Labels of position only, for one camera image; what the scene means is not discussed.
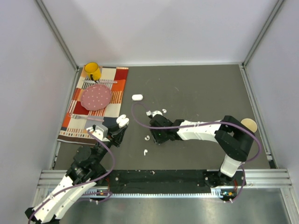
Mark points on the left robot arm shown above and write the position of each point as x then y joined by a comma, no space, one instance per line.
85,172

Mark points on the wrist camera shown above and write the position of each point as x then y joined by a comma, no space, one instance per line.
98,132
151,114

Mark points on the patchwork orange placemat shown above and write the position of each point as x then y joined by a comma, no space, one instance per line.
74,130

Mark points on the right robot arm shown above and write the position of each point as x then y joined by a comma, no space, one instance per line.
235,143

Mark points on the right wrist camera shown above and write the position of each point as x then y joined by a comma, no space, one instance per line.
151,114

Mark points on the yellow mug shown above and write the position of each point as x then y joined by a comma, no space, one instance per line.
92,69

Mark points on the pink polka dot plate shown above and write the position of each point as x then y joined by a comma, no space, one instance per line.
96,97

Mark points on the white charging case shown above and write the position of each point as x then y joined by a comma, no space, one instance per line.
137,97
122,120

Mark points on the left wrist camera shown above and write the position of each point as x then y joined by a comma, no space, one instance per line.
98,132

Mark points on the cream dotted mug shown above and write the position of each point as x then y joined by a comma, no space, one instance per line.
250,124

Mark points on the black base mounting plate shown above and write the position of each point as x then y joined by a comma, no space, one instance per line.
168,181

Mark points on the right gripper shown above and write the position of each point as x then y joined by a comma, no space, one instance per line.
158,140

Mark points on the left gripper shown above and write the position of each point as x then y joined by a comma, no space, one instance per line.
114,129

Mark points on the closed white charging case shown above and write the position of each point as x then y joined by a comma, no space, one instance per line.
137,97

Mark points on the white cable duct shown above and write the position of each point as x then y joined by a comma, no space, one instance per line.
214,193

